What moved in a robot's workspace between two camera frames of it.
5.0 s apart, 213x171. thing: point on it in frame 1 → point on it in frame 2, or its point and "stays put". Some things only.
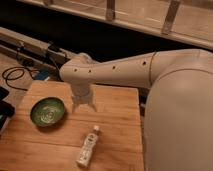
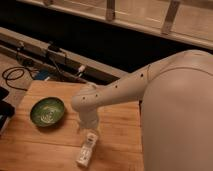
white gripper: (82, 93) → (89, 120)
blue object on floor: (42, 74) stays put
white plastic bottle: (86, 152) stays put
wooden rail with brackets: (186, 20) stays put
